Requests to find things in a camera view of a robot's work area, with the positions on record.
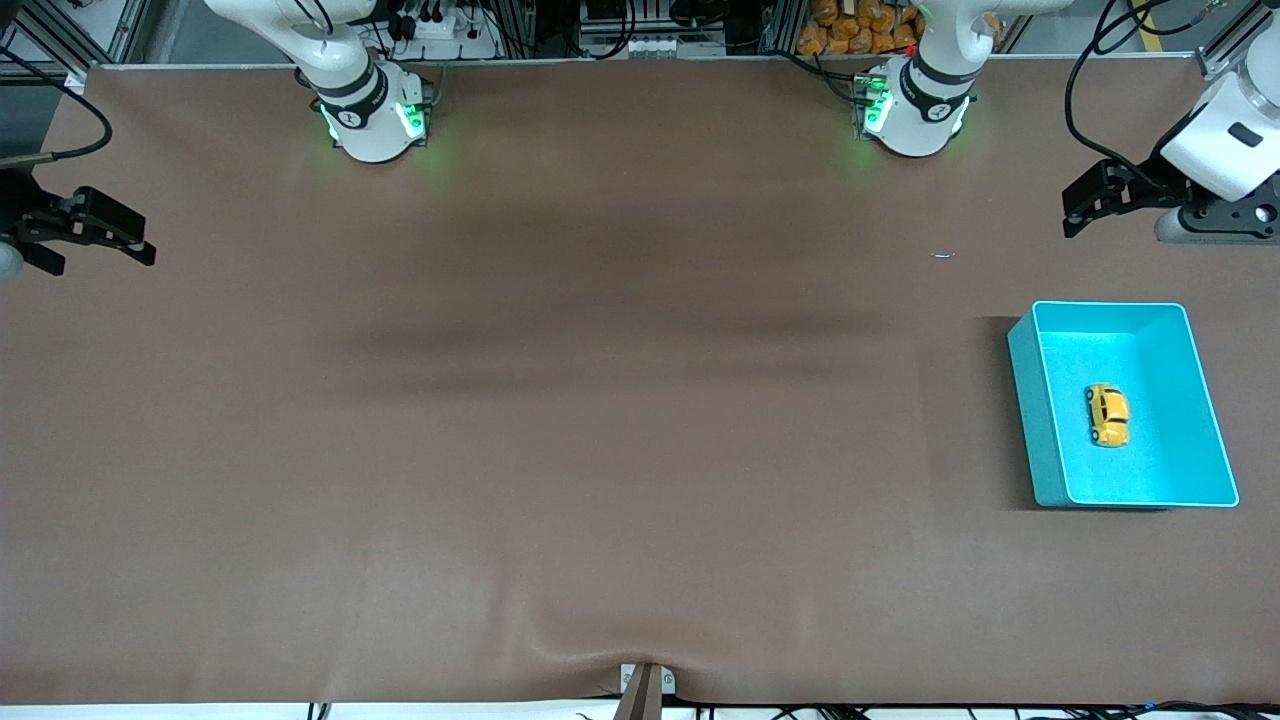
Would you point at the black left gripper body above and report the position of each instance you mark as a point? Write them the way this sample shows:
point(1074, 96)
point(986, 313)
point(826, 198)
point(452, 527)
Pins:
point(1148, 186)

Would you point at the grey metal edge bracket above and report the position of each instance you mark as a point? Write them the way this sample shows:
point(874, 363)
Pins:
point(667, 683)

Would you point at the teal plastic bin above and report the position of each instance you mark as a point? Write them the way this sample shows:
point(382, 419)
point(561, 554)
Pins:
point(1160, 450)

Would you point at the yellow beetle toy car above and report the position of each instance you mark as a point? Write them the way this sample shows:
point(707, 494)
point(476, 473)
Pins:
point(1108, 410)

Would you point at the grey electronics rack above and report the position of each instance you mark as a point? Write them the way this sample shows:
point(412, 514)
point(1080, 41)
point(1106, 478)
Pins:
point(650, 45)

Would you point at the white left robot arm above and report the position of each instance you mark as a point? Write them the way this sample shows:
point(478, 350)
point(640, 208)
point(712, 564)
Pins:
point(920, 120)

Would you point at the brown wedge post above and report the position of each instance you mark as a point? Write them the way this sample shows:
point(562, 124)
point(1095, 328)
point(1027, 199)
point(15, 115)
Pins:
point(640, 700)

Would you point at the pile of orange packets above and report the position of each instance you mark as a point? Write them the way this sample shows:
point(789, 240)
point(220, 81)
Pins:
point(860, 30)

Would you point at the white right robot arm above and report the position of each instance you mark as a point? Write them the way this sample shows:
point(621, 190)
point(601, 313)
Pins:
point(370, 130)

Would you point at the aluminium frame profile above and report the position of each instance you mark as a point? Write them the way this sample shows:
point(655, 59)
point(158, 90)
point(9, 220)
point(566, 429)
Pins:
point(40, 70)
point(1215, 62)

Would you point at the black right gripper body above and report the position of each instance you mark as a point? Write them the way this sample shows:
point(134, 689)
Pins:
point(22, 216)

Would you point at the brown table mat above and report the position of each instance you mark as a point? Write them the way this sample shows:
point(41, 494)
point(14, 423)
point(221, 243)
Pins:
point(640, 400)

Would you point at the white power strip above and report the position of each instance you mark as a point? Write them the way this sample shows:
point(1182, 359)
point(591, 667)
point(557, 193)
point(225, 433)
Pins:
point(440, 30)

